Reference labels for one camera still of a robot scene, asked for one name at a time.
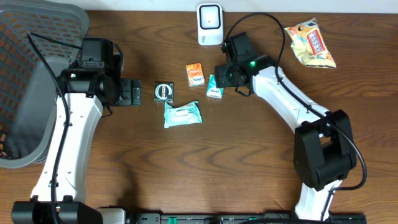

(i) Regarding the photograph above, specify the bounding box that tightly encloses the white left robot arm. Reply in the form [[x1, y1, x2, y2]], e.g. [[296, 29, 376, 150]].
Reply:
[[11, 37, 141, 224]]

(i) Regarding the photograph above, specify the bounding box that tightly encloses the white barcode scanner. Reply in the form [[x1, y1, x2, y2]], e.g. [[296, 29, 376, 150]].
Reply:
[[197, 3, 224, 45]]

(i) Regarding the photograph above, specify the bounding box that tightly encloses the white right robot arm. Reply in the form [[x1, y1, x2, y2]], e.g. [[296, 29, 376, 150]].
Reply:
[[215, 32, 357, 221]]

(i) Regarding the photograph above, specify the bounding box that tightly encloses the teal Kleenex tissue pack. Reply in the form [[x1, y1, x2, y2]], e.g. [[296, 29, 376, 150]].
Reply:
[[206, 74, 224, 99]]

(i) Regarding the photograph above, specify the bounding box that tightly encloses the orange Kleenex tissue pack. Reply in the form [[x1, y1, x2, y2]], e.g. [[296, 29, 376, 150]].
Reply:
[[185, 63, 205, 87]]

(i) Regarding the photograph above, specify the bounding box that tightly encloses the mint green wipes pack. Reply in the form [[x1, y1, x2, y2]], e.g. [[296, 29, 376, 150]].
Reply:
[[164, 101, 203, 128]]

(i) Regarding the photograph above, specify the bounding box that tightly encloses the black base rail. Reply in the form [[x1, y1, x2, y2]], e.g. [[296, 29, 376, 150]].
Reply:
[[126, 212, 368, 224]]

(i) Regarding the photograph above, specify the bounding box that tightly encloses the cream snack bag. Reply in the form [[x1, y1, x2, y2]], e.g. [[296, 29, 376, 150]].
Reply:
[[284, 18, 336, 68]]

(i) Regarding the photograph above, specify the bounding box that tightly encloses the green Zam-Buk tin box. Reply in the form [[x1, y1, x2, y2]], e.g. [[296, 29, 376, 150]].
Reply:
[[154, 82, 174, 103]]

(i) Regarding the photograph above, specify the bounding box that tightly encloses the grey plastic mesh basket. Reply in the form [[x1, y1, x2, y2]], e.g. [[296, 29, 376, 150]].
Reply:
[[1, 1, 90, 169]]

